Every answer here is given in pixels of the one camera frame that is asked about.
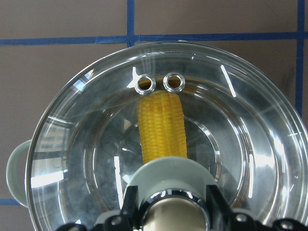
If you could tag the glass pot lid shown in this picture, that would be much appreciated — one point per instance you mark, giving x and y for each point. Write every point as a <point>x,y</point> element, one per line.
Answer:
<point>242,135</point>

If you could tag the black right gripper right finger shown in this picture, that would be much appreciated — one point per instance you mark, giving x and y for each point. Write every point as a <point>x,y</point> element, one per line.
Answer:
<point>222,218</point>

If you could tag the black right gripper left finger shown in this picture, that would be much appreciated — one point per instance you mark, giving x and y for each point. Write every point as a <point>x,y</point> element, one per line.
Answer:
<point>127,219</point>

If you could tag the yellow corn cob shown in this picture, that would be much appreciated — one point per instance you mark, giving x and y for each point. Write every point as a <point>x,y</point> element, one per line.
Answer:
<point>161,126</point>

